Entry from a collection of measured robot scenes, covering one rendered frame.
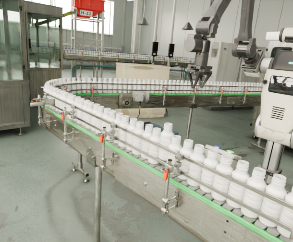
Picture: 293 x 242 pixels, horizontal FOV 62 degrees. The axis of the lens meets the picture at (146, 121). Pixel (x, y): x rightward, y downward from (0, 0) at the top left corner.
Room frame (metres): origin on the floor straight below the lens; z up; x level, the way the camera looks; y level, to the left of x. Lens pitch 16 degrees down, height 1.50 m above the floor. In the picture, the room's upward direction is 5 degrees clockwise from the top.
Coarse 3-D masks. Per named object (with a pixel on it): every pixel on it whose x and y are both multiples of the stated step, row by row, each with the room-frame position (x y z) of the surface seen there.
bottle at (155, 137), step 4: (156, 128) 1.07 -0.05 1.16; (152, 132) 1.05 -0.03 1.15; (156, 132) 1.03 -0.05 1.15; (152, 136) 1.04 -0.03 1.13; (156, 136) 1.03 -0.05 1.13; (152, 140) 1.03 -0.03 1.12; (156, 140) 1.02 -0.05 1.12; (152, 148) 1.02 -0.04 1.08; (156, 148) 1.02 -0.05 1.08; (148, 152) 1.05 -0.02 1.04; (152, 152) 1.02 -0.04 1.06; (156, 152) 1.02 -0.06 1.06; (156, 156) 1.02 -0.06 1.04; (148, 160) 1.03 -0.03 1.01; (152, 160) 1.02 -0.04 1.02
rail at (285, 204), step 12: (60, 108) 1.71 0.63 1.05; (132, 132) 1.12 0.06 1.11; (156, 144) 1.00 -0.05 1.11; (204, 168) 0.82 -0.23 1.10; (216, 192) 0.77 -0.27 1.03; (264, 192) 0.67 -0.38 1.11; (288, 192) 0.68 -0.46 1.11; (240, 204) 0.71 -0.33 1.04; (288, 204) 0.61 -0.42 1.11; (264, 216) 0.65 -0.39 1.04; (288, 228) 0.60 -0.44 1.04
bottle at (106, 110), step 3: (105, 108) 1.35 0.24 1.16; (108, 108) 1.36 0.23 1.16; (105, 111) 1.33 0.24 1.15; (108, 111) 1.33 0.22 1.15; (105, 114) 1.33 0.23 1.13; (108, 114) 1.33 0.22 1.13; (102, 117) 1.33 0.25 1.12; (105, 117) 1.32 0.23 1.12; (102, 123) 1.33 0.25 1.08; (105, 123) 1.32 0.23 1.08; (102, 126) 1.33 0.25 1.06; (105, 126) 1.32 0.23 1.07; (102, 129) 1.33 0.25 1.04
